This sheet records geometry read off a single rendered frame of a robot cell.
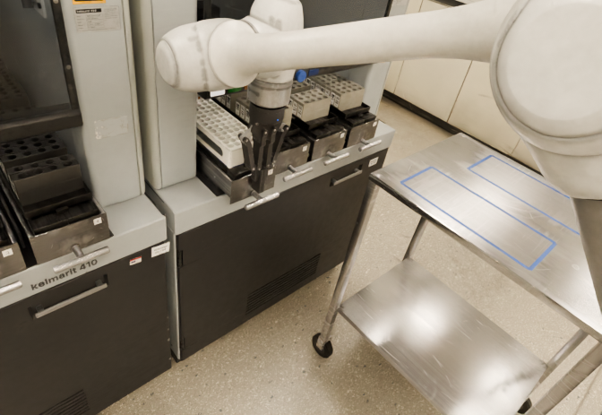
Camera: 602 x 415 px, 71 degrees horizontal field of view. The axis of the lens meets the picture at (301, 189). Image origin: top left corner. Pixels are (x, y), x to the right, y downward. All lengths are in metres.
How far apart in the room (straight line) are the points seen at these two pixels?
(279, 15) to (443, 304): 1.15
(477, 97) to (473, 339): 2.00
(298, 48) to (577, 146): 0.40
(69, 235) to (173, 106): 0.33
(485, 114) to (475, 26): 2.62
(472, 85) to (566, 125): 2.88
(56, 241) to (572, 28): 0.84
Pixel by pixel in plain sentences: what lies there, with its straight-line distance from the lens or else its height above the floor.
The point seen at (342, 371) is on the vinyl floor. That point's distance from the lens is 1.65.
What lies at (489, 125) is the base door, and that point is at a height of 0.21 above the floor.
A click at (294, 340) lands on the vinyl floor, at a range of 1.67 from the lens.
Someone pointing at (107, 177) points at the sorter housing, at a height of 0.82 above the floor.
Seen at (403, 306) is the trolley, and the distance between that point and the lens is 1.52.
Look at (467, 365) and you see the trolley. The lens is 1.48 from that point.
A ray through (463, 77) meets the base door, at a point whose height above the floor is 0.43.
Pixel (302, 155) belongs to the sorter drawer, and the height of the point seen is 0.77.
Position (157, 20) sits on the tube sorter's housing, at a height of 1.13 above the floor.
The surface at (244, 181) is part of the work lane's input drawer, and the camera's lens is 1.00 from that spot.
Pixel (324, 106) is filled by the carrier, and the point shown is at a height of 0.86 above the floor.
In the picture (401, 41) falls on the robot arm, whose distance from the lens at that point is 0.61.
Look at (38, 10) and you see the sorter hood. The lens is 0.79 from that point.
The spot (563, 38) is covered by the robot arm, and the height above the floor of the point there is 1.34.
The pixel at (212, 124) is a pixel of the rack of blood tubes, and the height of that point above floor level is 0.86.
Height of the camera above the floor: 1.40
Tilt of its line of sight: 37 degrees down
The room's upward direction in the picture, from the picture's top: 11 degrees clockwise
